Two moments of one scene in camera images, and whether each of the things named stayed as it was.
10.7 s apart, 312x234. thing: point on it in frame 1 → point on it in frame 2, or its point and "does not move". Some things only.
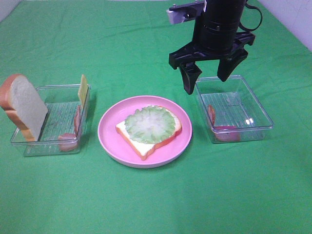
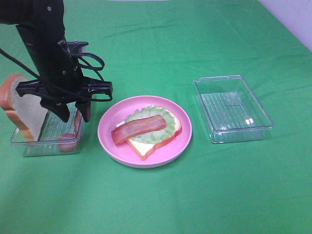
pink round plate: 117,147 does not move
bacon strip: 68,142 does not move
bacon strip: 223,133 → 155,123
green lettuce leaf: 150,125 does not move
